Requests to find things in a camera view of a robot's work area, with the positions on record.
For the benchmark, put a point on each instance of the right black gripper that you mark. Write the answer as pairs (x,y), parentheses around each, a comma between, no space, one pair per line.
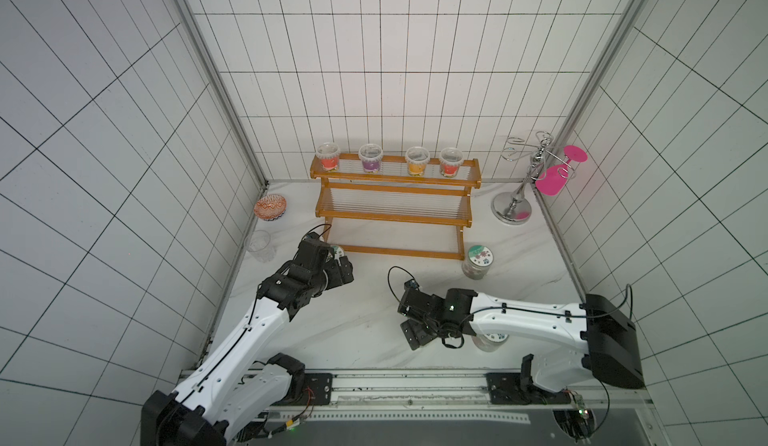
(411,312)

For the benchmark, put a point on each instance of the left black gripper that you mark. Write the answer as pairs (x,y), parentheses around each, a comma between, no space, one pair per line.
(336,279)

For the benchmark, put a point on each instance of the red seed jar monkey lid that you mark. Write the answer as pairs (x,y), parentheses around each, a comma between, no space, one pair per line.
(338,253)

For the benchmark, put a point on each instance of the strawberry lid jar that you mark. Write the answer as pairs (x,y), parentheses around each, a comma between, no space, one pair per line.
(491,342)

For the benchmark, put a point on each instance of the flower label seed jar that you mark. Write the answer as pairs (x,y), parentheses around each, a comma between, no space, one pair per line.
(478,261)

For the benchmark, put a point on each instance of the orange wooden two-tier shelf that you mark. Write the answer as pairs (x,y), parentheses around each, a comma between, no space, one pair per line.
(393,196)

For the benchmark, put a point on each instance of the small container red seeds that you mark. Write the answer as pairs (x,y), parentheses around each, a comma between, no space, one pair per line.
(329,156)

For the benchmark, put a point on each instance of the small container purple seeds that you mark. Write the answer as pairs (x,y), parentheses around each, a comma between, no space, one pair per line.
(371,156)

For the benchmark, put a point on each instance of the small container brown seeds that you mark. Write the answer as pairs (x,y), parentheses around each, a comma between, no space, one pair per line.
(417,159)

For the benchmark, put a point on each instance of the small container dark seeds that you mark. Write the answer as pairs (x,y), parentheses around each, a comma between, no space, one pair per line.
(451,160)

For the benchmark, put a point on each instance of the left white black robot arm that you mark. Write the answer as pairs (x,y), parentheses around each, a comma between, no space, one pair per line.
(213,404)

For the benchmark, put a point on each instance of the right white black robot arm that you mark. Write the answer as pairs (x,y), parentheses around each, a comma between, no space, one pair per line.
(594,339)

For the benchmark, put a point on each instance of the clear glass cup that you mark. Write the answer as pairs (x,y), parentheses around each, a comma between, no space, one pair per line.
(260,246)

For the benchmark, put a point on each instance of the orange patterned glass bowl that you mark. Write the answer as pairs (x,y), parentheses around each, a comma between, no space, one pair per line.
(271,207)

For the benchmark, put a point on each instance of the chrome wine glass rack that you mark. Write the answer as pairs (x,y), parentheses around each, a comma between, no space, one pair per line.
(513,208)

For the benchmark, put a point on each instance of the pink plastic wine glass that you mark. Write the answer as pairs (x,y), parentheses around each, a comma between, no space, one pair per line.
(553,180)

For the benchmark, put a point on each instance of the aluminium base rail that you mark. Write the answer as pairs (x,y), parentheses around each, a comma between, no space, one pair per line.
(446,395)

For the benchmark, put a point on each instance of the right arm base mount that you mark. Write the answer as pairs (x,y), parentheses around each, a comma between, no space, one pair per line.
(505,388)

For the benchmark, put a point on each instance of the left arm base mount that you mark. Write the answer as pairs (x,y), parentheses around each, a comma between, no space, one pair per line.
(312,389)

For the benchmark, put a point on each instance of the wiring bundle under rail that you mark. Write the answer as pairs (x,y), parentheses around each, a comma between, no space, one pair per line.
(270,425)

